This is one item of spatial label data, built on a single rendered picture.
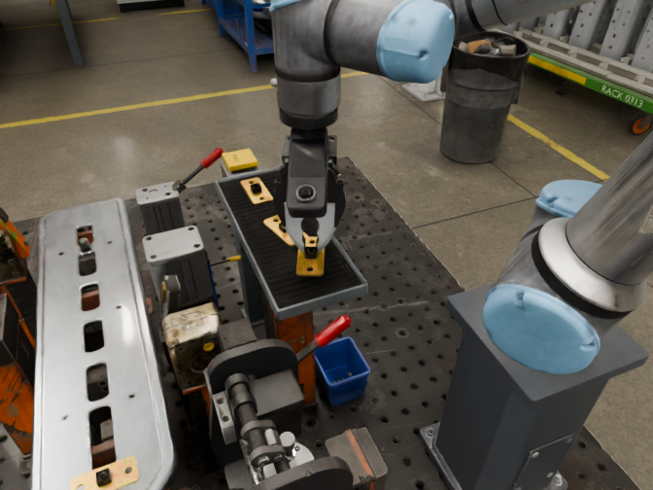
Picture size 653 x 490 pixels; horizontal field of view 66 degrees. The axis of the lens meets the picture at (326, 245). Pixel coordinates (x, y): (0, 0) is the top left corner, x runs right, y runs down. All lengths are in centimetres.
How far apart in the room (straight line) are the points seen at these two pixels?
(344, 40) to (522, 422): 58
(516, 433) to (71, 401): 67
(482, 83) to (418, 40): 271
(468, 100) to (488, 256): 103
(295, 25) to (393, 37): 11
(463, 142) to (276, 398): 291
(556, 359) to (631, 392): 177
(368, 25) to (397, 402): 85
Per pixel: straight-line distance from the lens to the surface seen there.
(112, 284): 105
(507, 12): 60
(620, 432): 221
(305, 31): 55
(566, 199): 66
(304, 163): 60
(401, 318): 133
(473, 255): 270
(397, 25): 51
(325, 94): 59
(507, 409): 81
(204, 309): 83
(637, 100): 421
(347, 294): 72
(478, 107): 328
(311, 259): 72
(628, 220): 50
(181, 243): 92
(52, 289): 109
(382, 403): 117
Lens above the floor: 166
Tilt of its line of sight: 39 degrees down
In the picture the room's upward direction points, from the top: straight up
